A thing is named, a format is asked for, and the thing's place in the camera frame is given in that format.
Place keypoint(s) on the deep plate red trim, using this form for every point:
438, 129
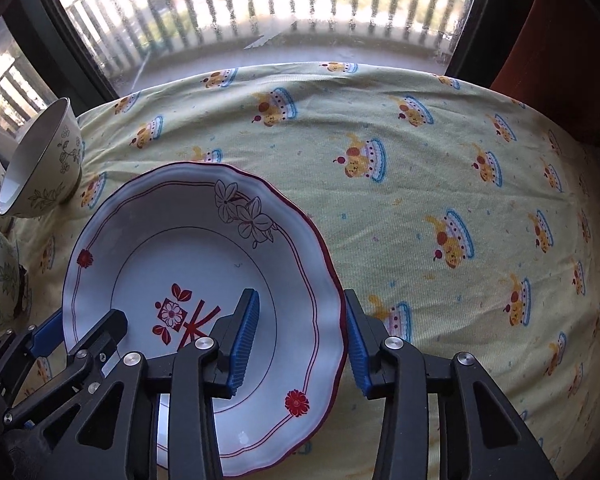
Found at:
173, 249

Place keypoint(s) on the yellow patterned tablecloth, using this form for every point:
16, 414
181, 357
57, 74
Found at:
469, 215

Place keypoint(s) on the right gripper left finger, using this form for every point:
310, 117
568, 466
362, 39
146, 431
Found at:
115, 433

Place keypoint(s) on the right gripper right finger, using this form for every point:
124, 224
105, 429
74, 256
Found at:
481, 434

